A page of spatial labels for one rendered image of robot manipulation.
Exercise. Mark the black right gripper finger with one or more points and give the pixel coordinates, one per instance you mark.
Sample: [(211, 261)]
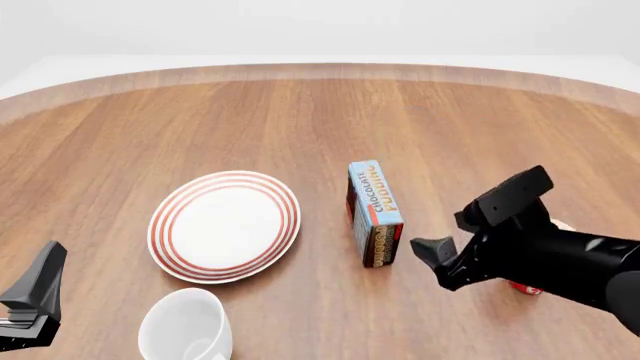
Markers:
[(469, 218), (431, 249)]

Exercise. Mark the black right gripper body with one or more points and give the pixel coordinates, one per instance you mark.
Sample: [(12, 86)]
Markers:
[(470, 266)]

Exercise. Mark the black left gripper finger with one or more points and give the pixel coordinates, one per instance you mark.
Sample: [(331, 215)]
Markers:
[(42, 281)]

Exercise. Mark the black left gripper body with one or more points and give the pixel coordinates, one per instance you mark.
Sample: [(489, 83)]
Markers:
[(30, 332)]

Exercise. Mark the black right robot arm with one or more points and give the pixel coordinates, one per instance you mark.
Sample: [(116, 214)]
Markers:
[(575, 262)]

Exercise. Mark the red mug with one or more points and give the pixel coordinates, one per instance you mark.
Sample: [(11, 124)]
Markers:
[(525, 289)]

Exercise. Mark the chocolate pudding box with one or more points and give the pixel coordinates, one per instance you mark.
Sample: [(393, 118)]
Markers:
[(376, 210)]

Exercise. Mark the white mug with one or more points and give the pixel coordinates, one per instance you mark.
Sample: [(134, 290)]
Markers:
[(165, 318)]

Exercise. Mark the white plate with red rings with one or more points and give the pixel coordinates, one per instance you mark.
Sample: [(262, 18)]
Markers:
[(225, 225)]

